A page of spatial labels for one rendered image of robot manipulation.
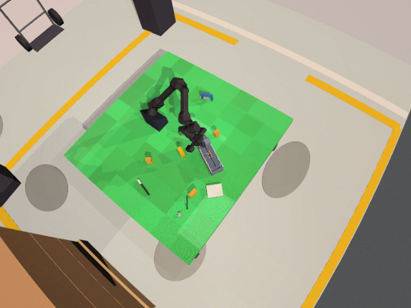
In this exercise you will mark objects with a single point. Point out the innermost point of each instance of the beige flat rectangular block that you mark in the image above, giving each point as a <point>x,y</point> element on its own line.
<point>214,190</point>

